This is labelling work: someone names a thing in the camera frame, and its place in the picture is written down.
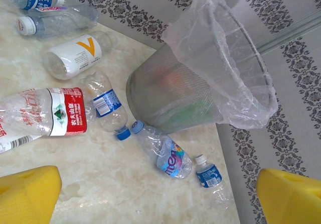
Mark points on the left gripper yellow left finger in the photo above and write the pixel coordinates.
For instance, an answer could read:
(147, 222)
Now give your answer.
(25, 199)

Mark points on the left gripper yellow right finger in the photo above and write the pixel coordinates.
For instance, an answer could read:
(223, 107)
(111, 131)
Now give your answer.
(293, 201)

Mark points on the small blue label white-cap bottle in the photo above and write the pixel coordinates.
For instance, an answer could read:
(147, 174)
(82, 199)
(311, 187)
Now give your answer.
(208, 176)

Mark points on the red label clear bottle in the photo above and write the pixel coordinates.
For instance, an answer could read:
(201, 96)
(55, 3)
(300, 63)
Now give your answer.
(70, 111)

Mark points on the colourful label blue cap bottle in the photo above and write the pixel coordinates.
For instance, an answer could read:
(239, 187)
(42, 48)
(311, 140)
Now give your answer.
(173, 158)

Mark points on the white label orange V bottle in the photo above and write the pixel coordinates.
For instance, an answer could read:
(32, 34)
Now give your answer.
(75, 53)

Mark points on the clear bottle purple band label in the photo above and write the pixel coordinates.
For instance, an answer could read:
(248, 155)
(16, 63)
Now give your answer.
(57, 20)

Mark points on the clear plastic bin liner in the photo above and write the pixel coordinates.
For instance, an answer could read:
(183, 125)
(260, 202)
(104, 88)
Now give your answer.
(225, 58)

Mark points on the grey metal mesh bin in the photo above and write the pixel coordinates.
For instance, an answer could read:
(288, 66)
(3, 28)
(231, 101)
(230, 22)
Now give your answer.
(155, 88)

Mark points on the aluminium right corner post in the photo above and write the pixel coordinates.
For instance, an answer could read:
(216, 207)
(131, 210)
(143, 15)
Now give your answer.
(288, 37)

